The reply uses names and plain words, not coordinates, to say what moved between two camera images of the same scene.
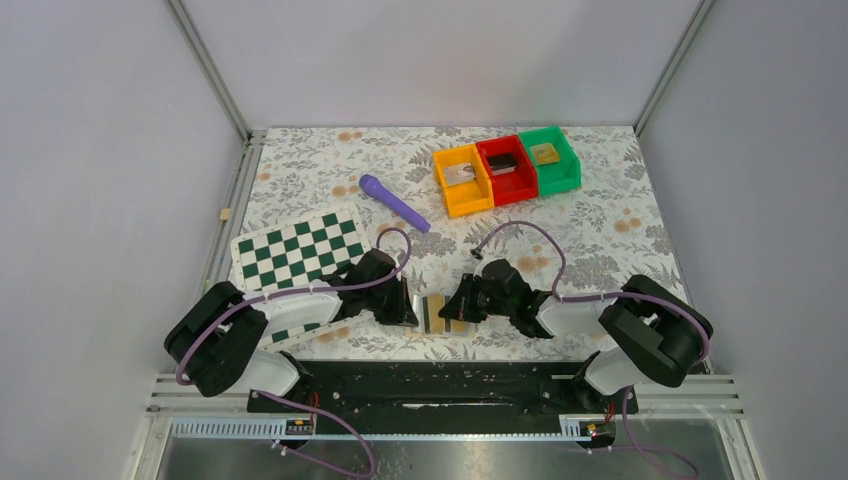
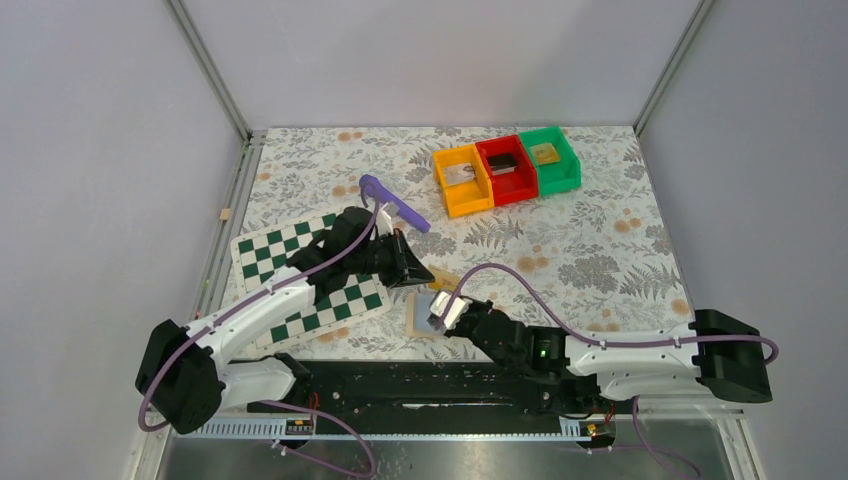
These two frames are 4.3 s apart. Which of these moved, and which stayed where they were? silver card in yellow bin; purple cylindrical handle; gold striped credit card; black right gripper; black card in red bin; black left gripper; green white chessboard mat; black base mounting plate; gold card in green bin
Moved: black left gripper; black right gripper; gold striped credit card
Stayed: black card in red bin; purple cylindrical handle; silver card in yellow bin; gold card in green bin; black base mounting plate; green white chessboard mat
